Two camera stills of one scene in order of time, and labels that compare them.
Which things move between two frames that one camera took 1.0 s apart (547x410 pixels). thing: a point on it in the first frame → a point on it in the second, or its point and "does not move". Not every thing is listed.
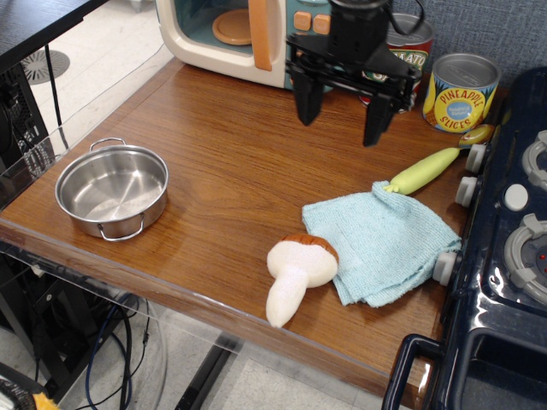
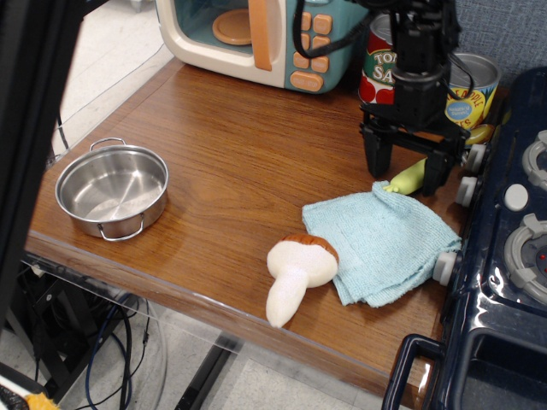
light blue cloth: (387, 243) does not move
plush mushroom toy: (297, 263) does not move
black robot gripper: (356, 55) → (417, 114)
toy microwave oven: (238, 40) does not move
